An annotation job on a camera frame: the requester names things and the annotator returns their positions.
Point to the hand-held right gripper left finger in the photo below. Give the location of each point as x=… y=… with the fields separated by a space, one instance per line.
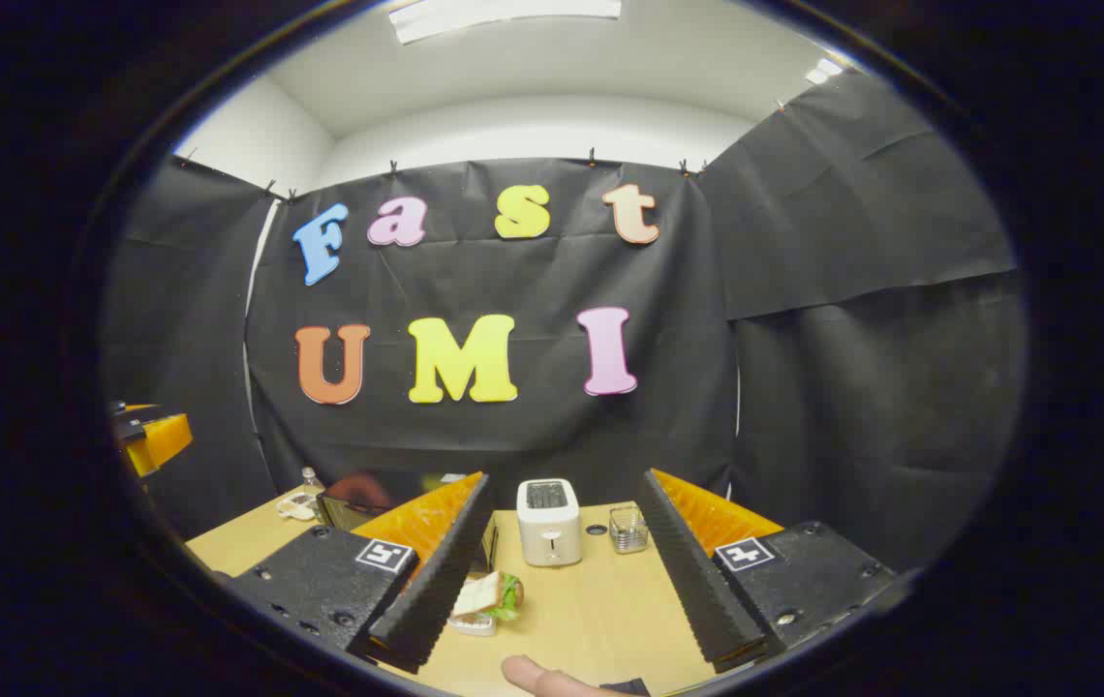
x=436 y=590

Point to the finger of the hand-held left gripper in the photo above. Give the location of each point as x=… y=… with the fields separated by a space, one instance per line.
x=160 y=440

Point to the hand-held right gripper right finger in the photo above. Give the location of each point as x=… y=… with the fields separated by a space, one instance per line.
x=697 y=581

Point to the lettuce sandwich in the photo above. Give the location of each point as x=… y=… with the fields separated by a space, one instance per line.
x=489 y=592

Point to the black electric oven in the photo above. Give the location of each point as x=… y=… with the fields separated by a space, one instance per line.
x=358 y=499

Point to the white rectangular dish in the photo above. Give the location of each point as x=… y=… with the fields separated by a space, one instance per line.
x=473 y=626

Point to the white toaster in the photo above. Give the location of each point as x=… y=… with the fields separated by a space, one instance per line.
x=549 y=528

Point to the white sectioned snack dish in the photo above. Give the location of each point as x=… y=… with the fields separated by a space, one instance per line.
x=298 y=505

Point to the clear plastic water bottle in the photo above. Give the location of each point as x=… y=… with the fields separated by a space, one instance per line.
x=312 y=482

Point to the black backdrop cloth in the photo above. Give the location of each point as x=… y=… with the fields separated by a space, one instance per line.
x=852 y=387

